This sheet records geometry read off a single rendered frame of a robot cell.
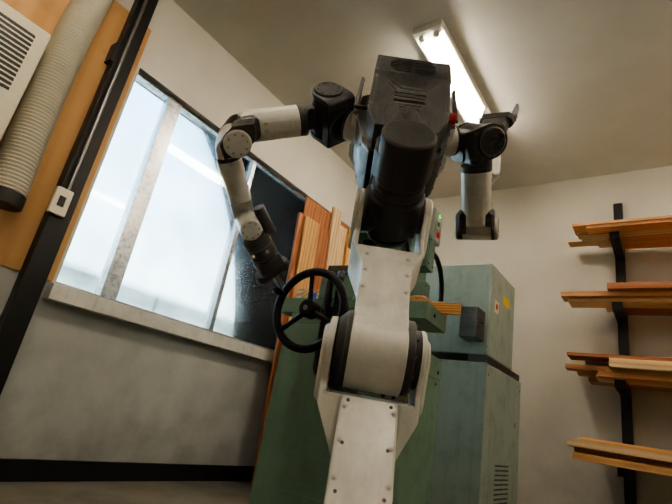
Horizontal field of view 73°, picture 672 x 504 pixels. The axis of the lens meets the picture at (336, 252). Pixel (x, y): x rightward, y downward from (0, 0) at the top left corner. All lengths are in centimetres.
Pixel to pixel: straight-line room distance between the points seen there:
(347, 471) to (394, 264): 41
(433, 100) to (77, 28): 191
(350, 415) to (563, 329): 321
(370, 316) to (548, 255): 337
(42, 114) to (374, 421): 202
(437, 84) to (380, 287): 57
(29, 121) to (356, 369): 193
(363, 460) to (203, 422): 234
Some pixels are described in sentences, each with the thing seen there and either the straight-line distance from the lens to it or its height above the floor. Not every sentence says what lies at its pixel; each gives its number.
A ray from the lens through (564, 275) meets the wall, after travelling 406.
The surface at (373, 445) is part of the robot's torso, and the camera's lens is 82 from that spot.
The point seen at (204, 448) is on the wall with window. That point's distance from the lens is 314.
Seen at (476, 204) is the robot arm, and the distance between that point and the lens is 141.
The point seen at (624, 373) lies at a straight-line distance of 333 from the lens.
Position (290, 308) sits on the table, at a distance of 180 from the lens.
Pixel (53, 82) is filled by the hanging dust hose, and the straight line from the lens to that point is 252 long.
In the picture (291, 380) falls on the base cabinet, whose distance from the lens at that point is 172.
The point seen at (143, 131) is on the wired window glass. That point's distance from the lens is 298.
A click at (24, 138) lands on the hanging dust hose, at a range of 240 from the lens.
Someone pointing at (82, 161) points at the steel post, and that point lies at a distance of 259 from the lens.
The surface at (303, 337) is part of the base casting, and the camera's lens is 173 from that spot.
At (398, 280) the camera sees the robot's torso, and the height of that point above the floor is 77.
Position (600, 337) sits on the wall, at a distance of 390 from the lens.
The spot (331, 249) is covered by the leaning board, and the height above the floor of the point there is 178.
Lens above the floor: 49
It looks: 20 degrees up
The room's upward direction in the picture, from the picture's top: 10 degrees clockwise
